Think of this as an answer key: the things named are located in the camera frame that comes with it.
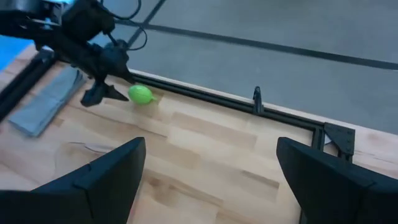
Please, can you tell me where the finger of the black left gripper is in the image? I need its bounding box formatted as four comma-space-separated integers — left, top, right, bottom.
107, 62, 136, 84
80, 81, 130, 108

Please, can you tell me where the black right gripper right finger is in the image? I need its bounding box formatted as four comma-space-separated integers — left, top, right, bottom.
276, 137, 398, 224

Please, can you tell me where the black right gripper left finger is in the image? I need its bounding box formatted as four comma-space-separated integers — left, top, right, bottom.
0, 137, 147, 224

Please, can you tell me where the green toy lime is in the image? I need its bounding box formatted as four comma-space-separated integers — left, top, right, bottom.
127, 85, 157, 105

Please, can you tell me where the grey folded cloth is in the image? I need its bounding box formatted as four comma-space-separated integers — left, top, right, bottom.
7, 65, 88, 138

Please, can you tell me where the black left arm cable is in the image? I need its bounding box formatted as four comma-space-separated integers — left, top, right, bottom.
99, 0, 149, 52

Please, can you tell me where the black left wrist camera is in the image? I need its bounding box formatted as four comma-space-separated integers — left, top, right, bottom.
62, 0, 116, 41

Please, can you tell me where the black aluminium table frame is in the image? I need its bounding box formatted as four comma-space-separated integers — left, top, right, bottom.
0, 49, 356, 224

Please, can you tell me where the black frame clamp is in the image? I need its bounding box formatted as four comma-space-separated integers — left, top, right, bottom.
252, 86, 264, 115

